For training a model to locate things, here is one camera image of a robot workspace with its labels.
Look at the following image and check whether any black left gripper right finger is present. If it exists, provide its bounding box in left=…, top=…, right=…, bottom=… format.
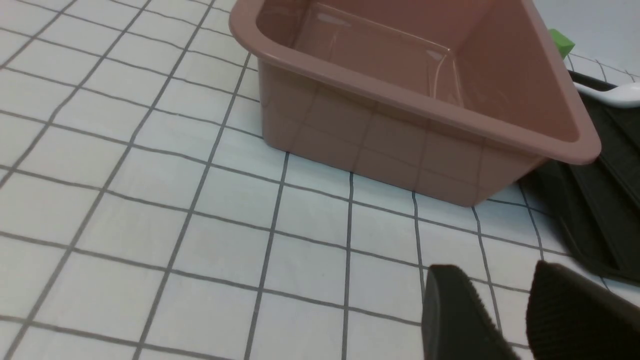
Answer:
left=526, top=260, right=640, bottom=360

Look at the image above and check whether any white grid tablecloth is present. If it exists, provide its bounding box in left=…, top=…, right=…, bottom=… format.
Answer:
left=0, top=0, right=639, bottom=360

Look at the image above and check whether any white ceramic spoon leftmost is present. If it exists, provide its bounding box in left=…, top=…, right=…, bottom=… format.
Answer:
left=573, top=82, right=640, bottom=109

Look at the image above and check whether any green cube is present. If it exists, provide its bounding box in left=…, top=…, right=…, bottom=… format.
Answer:
left=548, top=28, right=576, bottom=60

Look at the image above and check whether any pink plastic bin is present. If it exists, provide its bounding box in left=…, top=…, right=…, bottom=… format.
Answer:
left=229, top=0, right=602, bottom=207

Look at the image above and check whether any black plastic tray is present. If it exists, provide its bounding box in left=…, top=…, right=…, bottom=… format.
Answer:
left=534, top=95, right=639, bottom=285

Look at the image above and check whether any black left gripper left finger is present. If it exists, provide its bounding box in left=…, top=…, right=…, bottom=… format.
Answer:
left=422, top=264, right=518, bottom=360

